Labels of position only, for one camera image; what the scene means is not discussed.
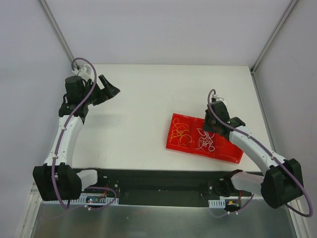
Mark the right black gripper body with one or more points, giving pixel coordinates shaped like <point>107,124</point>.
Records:
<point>209,123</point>

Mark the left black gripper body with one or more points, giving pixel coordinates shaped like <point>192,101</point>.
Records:
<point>99,91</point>

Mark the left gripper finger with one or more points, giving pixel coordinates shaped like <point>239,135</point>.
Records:
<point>111,92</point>
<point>106,83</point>

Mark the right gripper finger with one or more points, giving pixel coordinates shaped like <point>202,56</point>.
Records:
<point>207,115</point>
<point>206,127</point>

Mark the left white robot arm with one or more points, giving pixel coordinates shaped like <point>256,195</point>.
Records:
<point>56,178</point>

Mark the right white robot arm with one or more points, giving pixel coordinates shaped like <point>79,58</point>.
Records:
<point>281,181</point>

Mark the red three-compartment bin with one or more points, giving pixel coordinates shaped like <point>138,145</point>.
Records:
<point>186,135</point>

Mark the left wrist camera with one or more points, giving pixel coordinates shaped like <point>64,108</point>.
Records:
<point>85,72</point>

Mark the right white cable duct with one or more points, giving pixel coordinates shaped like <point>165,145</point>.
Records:
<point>217,203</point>

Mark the white cable duct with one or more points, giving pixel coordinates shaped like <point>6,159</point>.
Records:
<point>94,201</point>
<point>217,203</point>

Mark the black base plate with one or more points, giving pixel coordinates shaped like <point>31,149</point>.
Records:
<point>159,188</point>

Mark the left aluminium frame post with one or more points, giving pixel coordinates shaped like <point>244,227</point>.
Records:
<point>56,29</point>

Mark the left white cable duct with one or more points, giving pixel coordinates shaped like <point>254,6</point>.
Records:
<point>94,201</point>

